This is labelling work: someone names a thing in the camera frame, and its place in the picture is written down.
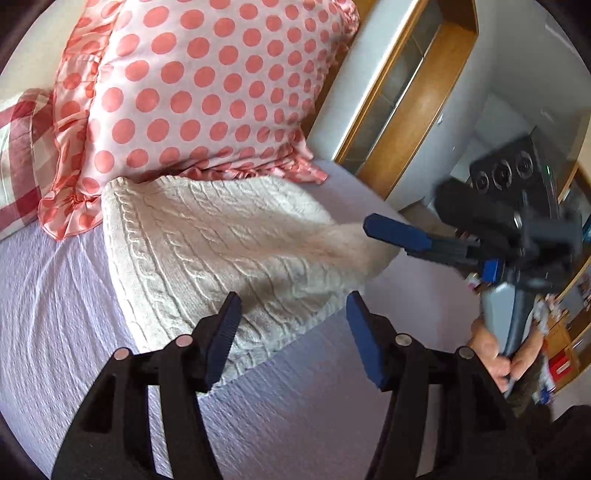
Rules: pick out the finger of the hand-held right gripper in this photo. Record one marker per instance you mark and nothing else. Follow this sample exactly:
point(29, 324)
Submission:
point(397, 233)

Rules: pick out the wooden framed cabinet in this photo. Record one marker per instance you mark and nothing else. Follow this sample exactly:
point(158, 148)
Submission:
point(406, 92)

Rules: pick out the wooden shelf with items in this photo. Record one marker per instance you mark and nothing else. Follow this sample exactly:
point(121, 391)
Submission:
point(565, 323)

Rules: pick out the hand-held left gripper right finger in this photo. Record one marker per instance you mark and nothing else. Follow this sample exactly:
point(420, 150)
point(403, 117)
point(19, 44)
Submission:
point(367, 344)

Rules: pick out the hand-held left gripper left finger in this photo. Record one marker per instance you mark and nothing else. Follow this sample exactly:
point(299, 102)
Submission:
point(222, 339)

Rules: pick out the red checked pillow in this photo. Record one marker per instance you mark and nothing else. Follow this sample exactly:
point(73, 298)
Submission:
point(21, 161)

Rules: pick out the lilac bed sheet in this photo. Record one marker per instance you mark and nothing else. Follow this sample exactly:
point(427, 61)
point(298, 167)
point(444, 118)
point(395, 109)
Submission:
point(295, 406)

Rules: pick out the pink polka dot pillow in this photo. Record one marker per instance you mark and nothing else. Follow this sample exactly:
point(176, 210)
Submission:
point(194, 92)

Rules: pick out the person's right hand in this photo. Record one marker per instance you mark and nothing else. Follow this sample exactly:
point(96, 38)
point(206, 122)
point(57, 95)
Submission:
point(501, 357)

